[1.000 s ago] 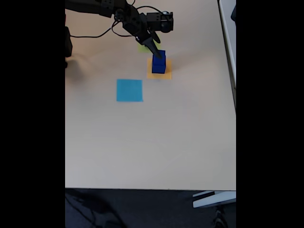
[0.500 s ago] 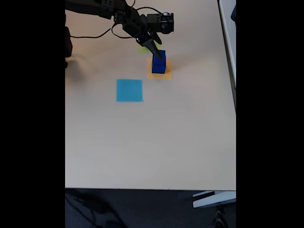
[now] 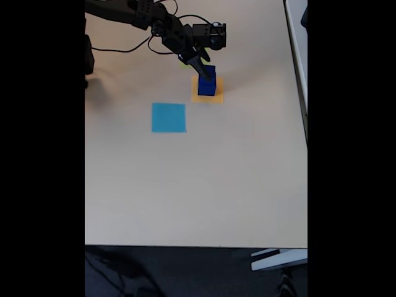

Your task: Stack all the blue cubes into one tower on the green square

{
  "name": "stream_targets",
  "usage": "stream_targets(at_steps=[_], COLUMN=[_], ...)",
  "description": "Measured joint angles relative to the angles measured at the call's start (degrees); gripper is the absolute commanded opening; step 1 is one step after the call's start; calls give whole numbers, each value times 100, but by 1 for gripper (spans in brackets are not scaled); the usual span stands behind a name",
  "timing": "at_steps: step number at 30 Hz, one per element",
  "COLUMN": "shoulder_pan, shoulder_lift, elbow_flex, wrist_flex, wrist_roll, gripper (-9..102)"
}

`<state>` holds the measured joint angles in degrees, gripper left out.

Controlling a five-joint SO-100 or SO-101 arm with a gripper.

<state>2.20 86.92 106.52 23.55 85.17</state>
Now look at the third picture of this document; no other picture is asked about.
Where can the white adjacent table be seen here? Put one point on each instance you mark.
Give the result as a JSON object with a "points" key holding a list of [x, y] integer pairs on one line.
{"points": [[298, 37]]}

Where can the white table foot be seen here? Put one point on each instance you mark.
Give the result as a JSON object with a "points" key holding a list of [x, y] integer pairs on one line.
{"points": [[278, 260]]}

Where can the large blue cube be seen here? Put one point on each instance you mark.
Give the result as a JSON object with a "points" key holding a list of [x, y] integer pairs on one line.
{"points": [[211, 71]]}

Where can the largest blue cube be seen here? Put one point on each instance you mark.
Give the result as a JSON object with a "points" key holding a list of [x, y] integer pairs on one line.
{"points": [[206, 89]]}

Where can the green paper square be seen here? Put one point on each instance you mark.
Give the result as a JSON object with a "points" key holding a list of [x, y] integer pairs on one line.
{"points": [[184, 65]]}

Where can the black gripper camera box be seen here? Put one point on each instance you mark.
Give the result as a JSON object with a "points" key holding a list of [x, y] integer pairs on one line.
{"points": [[218, 35]]}

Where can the blue paper square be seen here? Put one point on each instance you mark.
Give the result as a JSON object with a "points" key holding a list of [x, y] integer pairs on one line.
{"points": [[168, 119]]}

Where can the orange paper square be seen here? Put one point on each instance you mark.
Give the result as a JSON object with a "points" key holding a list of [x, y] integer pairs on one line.
{"points": [[204, 99]]}

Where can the dark object on adjacent table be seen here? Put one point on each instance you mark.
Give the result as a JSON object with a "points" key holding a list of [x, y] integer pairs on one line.
{"points": [[305, 18]]}

